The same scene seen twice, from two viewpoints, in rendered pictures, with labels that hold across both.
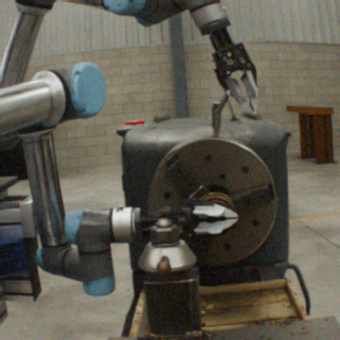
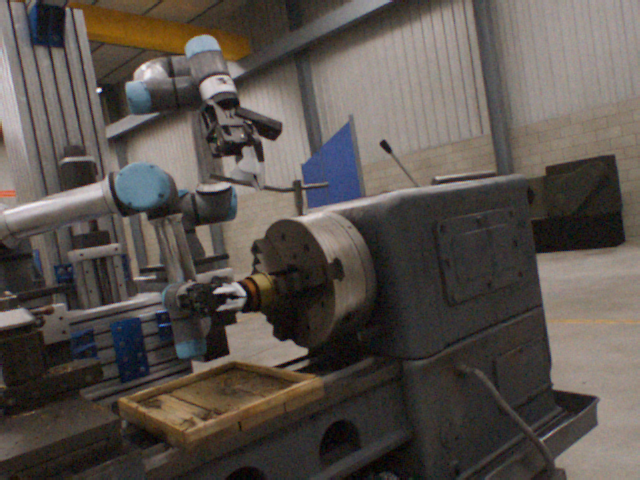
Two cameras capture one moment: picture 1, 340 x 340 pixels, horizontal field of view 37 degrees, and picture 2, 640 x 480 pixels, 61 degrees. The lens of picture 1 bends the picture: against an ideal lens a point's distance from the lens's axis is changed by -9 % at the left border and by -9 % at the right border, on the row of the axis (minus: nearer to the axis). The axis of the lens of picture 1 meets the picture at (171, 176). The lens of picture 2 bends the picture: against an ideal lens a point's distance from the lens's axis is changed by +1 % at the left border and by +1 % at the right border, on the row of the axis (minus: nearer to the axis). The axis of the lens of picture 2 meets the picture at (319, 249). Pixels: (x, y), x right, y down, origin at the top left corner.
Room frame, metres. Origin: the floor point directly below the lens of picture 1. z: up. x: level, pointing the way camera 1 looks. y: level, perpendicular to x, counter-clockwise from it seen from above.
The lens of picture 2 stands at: (0.53, -1.10, 1.22)
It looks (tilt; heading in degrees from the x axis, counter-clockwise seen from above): 3 degrees down; 49
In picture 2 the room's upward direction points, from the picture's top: 10 degrees counter-clockwise
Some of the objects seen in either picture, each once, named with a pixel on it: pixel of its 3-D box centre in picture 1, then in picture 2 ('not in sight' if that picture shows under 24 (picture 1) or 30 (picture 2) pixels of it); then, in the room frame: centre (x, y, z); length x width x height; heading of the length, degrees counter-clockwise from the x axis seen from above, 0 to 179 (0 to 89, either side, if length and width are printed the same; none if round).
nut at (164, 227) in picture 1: (165, 231); (6, 301); (0.73, 0.01, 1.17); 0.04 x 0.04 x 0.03
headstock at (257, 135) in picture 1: (203, 182); (414, 259); (1.75, -0.10, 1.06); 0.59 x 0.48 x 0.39; 177
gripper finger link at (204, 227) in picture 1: (216, 227); (229, 305); (1.12, -0.08, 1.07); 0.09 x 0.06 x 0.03; 86
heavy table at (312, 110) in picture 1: (310, 132); not in sight; (10.00, -2.69, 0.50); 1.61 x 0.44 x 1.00; 7
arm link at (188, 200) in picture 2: not in sight; (176, 211); (1.35, 0.54, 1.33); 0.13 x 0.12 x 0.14; 153
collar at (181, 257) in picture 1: (166, 253); (10, 318); (0.73, 0.01, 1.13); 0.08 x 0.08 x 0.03
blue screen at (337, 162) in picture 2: not in sight; (332, 221); (6.05, 4.88, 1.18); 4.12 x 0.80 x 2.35; 59
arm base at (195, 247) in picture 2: not in sight; (180, 245); (1.35, 0.54, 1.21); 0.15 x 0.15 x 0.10
